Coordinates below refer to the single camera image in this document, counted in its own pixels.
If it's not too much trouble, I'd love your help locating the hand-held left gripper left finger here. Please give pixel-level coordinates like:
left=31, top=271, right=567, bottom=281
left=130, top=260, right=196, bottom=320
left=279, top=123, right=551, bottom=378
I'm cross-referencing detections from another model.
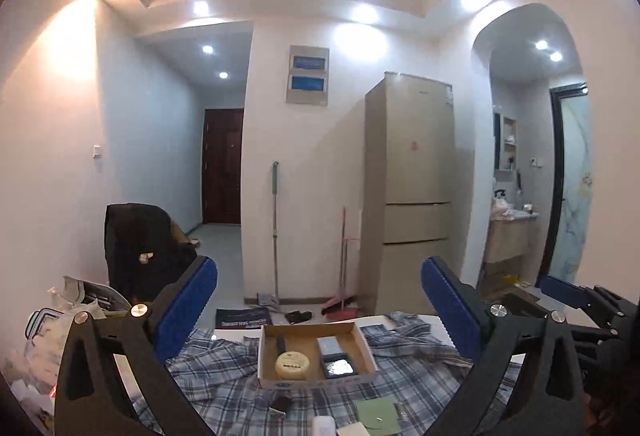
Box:
left=54, top=255, right=221, bottom=436

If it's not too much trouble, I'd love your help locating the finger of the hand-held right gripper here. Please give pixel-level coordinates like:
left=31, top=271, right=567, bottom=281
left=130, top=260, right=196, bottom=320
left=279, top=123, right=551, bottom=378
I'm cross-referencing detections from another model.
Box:
left=572, top=322, right=639, bottom=357
left=541, top=275, right=627, bottom=318

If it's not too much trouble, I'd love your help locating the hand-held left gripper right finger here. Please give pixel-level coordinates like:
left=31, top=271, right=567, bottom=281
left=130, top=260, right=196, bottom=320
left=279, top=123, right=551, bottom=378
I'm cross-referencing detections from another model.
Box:
left=420, top=255, right=587, bottom=436

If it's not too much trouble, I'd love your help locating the cardboard box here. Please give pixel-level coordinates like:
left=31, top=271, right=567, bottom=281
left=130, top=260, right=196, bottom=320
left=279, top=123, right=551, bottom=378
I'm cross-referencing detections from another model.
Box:
left=256, top=320, right=378, bottom=389

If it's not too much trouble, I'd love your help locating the round cream tin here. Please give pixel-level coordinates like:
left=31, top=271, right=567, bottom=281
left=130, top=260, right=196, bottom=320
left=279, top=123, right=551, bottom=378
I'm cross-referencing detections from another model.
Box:
left=275, top=350, right=311, bottom=379

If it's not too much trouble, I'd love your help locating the black box shiny silver top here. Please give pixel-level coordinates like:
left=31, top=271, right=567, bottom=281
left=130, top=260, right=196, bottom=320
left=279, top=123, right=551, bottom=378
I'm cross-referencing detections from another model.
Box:
left=320, top=355, right=360, bottom=378

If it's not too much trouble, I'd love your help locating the green snap pouch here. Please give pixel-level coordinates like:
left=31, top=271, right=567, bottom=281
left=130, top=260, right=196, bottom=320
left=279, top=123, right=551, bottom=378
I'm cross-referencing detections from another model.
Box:
left=356, top=398, right=402, bottom=434

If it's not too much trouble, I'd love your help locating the brown floor mat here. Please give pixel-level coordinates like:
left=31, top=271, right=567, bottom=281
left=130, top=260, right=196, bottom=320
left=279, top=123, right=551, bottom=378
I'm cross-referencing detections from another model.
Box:
left=500, top=292, right=546, bottom=317

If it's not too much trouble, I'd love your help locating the dark floor mat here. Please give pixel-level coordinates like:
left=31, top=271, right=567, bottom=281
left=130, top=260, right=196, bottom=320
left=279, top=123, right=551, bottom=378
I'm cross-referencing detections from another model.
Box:
left=215, top=308, right=273, bottom=329

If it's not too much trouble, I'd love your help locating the blue plaid shirt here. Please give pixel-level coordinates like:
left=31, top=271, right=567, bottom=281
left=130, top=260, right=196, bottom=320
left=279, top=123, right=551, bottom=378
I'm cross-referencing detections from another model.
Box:
left=165, top=311, right=526, bottom=436

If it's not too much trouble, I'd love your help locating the wooden vanity cabinet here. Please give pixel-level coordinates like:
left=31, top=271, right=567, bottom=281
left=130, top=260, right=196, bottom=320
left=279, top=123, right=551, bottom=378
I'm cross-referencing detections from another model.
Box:
left=484, top=213, right=538, bottom=264

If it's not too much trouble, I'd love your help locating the black jacket covered chair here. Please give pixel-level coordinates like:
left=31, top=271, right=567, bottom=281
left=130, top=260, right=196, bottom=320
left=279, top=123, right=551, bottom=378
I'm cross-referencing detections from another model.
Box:
left=104, top=203, right=198, bottom=297

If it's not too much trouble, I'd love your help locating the grey folded cloth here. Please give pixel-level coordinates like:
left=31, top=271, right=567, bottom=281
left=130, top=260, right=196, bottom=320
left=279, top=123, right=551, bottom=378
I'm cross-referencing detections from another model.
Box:
left=62, top=275, right=131, bottom=312

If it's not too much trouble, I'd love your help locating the frosted glass door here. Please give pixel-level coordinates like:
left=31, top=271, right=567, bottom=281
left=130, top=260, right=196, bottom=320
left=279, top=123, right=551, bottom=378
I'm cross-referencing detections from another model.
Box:
left=537, top=83, right=596, bottom=287

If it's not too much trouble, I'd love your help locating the white plastic bag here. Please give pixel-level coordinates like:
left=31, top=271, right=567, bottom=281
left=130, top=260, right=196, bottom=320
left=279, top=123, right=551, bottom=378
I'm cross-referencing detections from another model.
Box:
left=490, top=196, right=521, bottom=219

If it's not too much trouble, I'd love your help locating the red broom and dustpan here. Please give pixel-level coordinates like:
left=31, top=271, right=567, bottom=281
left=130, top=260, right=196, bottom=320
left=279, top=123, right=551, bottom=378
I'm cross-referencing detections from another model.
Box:
left=330, top=208, right=363, bottom=321

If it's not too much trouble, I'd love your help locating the beige refrigerator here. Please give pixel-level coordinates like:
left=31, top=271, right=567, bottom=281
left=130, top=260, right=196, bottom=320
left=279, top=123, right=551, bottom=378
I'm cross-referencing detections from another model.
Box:
left=359, top=72, right=456, bottom=317

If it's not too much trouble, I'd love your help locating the clear plastic bag pile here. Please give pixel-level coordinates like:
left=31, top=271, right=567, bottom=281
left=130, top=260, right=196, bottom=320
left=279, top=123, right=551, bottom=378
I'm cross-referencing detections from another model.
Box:
left=0, top=286, right=108, bottom=422

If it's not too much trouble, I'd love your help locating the dark red door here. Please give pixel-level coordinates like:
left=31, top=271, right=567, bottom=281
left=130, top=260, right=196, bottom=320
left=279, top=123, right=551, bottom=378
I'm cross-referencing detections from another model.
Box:
left=201, top=108, right=245, bottom=225

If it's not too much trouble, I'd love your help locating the bathroom mirror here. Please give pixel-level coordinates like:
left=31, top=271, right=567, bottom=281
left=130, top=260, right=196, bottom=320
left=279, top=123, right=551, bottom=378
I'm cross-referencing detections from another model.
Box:
left=492, top=112, right=502, bottom=171

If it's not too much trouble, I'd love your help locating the grey electrical panel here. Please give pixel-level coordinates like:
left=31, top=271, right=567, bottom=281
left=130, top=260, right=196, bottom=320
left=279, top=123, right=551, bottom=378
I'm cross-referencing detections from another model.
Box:
left=286, top=45, right=331, bottom=107

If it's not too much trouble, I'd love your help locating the grey handled mop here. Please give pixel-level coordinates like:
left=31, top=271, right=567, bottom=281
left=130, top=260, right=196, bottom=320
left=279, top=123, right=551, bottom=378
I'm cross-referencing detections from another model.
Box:
left=256, top=161, right=282, bottom=307

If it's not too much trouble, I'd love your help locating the wall niche shelf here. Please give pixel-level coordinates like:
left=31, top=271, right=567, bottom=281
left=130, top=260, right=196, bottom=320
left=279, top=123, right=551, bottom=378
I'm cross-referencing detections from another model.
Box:
left=501, top=116, right=518, bottom=172

